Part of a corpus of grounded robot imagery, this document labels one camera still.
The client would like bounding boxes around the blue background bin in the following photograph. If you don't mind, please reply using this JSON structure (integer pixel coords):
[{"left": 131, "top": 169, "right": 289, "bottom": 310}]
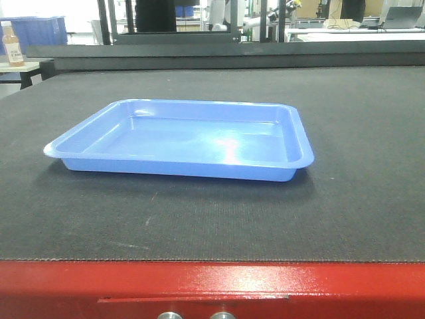
[{"left": 1, "top": 16, "right": 68, "bottom": 54}]

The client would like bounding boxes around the black metal frame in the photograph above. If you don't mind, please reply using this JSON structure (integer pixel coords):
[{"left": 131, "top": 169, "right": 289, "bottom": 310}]
[{"left": 97, "top": 1, "right": 288, "bottom": 45}]

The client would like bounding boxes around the grey laptop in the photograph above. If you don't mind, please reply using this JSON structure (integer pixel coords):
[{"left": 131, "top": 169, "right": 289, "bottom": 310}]
[{"left": 378, "top": 6, "right": 423, "bottom": 29}]

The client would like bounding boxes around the silver bolt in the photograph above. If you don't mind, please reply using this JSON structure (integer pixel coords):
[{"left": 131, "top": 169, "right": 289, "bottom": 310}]
[
  {"left": 210, "top": 312, "right": 236, "bottom": 319},
  {"left": 157, "top": 311, "right": 183, "bottom": 319}
]

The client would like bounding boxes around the red metal cart body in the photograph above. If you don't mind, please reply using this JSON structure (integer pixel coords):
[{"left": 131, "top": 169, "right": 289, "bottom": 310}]
[{"left": 1, "top": 261, "right": 424, "bottom": 318}]

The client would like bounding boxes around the white background table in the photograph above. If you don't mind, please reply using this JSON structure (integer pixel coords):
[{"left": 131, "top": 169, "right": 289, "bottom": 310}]
[{"left": 285, "top": 28, "right": 424, "bottom": 43}]

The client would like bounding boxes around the blue plastic tray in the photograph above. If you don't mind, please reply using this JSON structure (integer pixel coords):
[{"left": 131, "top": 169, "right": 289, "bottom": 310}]
[{"left": 44, "top": 99, "right": 315, "bottom": 182}]

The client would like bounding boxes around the left silver bolt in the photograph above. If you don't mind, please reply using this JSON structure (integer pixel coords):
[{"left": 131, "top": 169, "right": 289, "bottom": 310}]
[{"left": 157, "top": 311, "right": 183, "bottom": 319}]

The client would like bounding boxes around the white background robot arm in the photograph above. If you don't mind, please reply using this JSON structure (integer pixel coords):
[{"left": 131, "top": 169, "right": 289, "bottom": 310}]
[{"left": 206, "top": 1, "right": 262, "bottom": 32}]

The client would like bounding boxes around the right silver bolt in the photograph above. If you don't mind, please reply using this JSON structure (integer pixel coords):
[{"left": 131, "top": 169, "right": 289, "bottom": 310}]
[{"left": 210, "top": 312, "right": 236, "bottom": 319}]

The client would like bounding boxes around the orange juice bottle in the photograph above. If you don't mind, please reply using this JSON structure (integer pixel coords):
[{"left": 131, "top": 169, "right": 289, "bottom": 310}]
[{"left": 1, "top": 21, "right": 25, "bottom": 67}]

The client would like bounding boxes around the black table mat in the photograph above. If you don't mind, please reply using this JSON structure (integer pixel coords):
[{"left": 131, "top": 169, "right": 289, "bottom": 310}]
[{"left": 1, "top": 66, "right": 424, "bottom": 262}]

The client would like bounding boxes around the white side table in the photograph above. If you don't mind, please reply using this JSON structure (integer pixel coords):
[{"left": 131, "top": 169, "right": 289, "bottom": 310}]
[{"left": 1, "top": 61, "right": 41, "bottom": 90}]

